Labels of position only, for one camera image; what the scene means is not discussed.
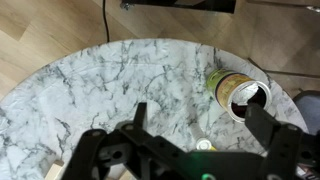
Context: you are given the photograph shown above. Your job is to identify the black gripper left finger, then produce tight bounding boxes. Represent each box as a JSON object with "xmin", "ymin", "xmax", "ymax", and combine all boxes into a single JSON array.
[{"xmin": 61, "ymin": 101, "xmax": 158, "ymax": 180}]

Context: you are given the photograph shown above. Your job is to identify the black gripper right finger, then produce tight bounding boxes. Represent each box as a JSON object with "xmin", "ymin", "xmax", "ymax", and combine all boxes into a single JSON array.
[{"xmin": 244, "ymin": 102, "xmax": 306, "ymax": 180}]

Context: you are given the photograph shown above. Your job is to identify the wooden block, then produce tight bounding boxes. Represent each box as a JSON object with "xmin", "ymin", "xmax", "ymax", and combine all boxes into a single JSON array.
[
  {"xmin": 119, "ymin": 169, "xmax": 132, "ymax": 180},
  {"xmin": 44, "ymin": 159, "xmax": 64, "ymax": 180}
]

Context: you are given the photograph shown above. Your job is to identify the grey padded chair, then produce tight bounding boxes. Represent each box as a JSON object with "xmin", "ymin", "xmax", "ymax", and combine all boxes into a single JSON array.
[{"xmin": 247, "ymin": 57, "xmax": 320, "ymax": 134}]

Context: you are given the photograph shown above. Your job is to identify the black metal stand base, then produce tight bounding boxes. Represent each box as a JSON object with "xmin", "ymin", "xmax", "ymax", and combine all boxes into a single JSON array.
[{"xmin": 119, "ymin": 0, "xmax": 238, "ymax": 14}]

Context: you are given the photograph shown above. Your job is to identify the black cable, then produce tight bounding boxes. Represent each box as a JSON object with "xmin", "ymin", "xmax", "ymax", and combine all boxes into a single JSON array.
[{"xmin": 101, "ymin": 0, "xmax": 111, "ymax": 43}]

